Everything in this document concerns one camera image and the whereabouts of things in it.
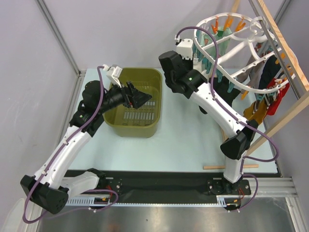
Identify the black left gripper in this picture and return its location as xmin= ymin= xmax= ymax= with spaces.
xmin=97 ymin=78 xmax=152 ymax=114

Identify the black sock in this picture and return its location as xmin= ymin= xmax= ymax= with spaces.
xmin=213 ymin=76 xmax=240 ymax=106

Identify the white round clip hanger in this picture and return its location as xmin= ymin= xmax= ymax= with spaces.
xmin=192 ymin=12 xmax=296 ymax=94

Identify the mustard yellow striped sock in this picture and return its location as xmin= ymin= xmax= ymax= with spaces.
xmin=243 ymin=100 xmax=268 ymax=125

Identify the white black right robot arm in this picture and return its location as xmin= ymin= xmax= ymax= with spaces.
xmin=158 ymin=51 xmax=258 ymax=194

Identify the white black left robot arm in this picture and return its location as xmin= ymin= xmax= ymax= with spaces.
xmin=20 ymin=81 xmax=152 ymax=214

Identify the wooden hanger stand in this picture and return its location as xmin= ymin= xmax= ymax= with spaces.
xmin=203 ymin=0 xmax=309 ymax=170

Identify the olive green plastic basket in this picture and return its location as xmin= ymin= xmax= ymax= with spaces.
xmin=103 ymin=68 xmax=162 ymax=138

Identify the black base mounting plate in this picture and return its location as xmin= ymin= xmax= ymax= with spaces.
xmin=104 ymin=171 xmax=252 ymax=198

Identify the mint green cloth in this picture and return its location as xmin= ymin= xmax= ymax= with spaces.
xmin=195 ymin=28 xmax=234 ymax=63

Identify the grey beige sock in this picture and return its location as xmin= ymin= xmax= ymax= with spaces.
xmin=237 ymin=43 xmax=263 ymax=87

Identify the red patterned sock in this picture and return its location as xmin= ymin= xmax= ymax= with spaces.
xmin=267 ymin=77 xmax=290 ymax=116

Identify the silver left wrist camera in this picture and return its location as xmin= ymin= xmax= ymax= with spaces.
xmin=106 ymin=66 xmax=123 ymax=87

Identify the aluminium frame post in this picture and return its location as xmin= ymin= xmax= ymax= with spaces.
xmin=36 ymin=0 xmax=82 ymax=75

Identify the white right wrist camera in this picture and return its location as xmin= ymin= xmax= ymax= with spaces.
xmin=176 ymin=39 xmax=194 ymax=60

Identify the white slotted cable duct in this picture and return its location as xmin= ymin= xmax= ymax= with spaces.
xmin=66 ymin=194 xmax=240 ymax=207

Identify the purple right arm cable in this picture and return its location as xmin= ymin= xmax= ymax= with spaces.
xmin=175 ymin=26 xmax=280 ymax=212

